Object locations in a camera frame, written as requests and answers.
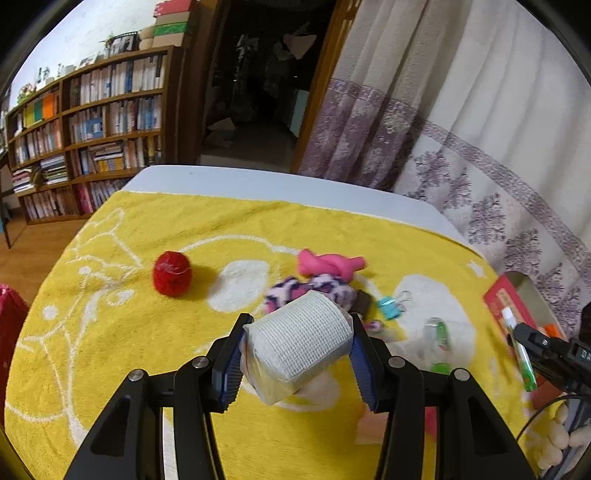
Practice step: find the person's right hand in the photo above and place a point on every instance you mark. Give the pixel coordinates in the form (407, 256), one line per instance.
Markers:
(558, 434)

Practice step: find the green box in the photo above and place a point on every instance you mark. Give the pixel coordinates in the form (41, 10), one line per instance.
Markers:
(170, 29)

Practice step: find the small pink clip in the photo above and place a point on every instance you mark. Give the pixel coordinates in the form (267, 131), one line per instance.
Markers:
(374, 326)

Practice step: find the small pink foam twist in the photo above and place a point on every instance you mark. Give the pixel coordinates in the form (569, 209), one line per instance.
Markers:
(323, 264)

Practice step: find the white gauze roll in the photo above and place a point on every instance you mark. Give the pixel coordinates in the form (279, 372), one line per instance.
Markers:
(295, 341)

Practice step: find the dark binder clip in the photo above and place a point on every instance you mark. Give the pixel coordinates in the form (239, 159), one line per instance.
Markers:
(362, 302)

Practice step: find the yellow towel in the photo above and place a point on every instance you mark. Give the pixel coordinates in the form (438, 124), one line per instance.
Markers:
(138, 332)

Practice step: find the curtain with purple hem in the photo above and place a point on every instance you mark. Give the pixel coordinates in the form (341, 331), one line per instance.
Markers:
(369, 115)

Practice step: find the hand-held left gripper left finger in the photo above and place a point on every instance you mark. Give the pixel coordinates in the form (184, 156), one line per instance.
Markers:
(231, 369)

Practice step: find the red box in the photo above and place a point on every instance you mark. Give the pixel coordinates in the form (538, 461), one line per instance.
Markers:
(173, 7)

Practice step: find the green and white toothpaste tube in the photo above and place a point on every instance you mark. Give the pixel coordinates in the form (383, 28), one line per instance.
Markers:
(526, 364)

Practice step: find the red yarn ball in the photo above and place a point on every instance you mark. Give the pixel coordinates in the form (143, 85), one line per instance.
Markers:
(171, 272)

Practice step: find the teal binder clip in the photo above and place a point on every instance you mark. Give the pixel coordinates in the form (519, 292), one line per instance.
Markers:
(390, 307)

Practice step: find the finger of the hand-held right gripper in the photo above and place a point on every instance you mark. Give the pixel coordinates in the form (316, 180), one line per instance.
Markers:
(568, 376)
(540, 341)

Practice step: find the leopard print scrunchie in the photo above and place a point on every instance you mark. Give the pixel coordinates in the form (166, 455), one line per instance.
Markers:
(332, 286)

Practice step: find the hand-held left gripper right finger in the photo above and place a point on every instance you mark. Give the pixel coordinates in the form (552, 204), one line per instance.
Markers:
(364, 369)

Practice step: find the pink packet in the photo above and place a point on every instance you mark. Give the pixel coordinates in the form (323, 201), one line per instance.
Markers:
(430, 420)

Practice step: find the wooden bookshelf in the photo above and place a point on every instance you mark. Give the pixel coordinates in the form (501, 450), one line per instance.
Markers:
(173, 115)

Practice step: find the rows of books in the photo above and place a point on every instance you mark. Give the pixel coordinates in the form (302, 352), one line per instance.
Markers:
(111, 115)

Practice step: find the wooden door frame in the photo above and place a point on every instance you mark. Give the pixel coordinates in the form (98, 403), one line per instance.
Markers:
(318, 83)

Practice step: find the dark red cloth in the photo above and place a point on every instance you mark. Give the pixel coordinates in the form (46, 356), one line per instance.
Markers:
(11, 323)

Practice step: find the pink biscuit tin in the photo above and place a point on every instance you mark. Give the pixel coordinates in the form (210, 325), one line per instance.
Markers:
(503, 300)

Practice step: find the clear bottle with green cap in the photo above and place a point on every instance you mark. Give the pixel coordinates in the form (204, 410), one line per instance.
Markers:
(441, 337)

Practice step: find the white curtain purple pattern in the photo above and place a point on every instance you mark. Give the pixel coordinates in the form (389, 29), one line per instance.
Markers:
(508, 138)

